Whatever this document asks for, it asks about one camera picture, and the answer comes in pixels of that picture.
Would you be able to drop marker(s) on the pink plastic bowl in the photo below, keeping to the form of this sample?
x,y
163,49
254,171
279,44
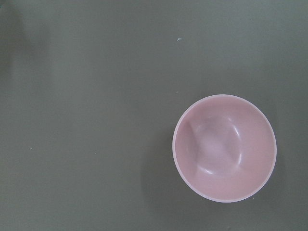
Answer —
x,y
224,148

